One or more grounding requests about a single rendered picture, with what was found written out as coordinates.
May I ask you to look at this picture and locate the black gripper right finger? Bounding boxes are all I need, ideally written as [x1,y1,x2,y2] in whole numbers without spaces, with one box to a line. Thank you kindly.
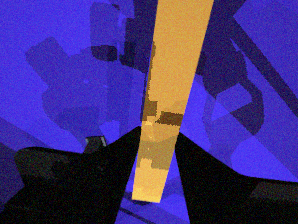
[175,132,298,224]

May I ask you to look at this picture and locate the orange bar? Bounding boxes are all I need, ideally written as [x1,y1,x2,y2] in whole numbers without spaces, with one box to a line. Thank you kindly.
[132,0,214,202]

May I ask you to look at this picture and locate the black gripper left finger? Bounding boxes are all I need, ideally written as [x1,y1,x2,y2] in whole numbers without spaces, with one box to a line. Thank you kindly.
[14,126,141,224]

